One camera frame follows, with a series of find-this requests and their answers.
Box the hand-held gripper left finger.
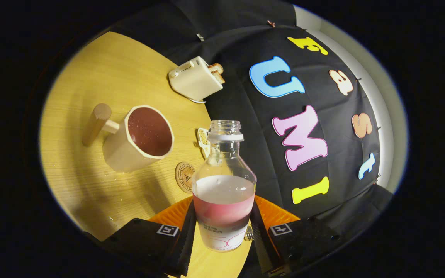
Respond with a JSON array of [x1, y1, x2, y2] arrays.
[[87, 196, 198, 278]]

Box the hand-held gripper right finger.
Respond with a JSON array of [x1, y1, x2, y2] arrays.
[[250, 195, 343, 276]]

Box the clear juice bottle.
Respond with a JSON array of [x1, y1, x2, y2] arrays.
[[191, 120, 257, 252]]

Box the round wooden coaster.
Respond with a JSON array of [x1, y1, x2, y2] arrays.
[[175, 162, 196, 194]]

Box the cream cup with wooden handle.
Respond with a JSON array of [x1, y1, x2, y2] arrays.
[[82, 103, 175, 173]]

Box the small dish of green beans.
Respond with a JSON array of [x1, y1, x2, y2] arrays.
[[197, 128, 212, 159]]

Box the black backdrop cloth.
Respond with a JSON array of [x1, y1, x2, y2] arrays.
[[109, 0, 395, 278]]

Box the cream toaster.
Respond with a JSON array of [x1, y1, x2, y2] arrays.
[[168, 56, 224, 102]]

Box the wooden table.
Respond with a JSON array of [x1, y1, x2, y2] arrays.
[[39, 31, 252, 278]]

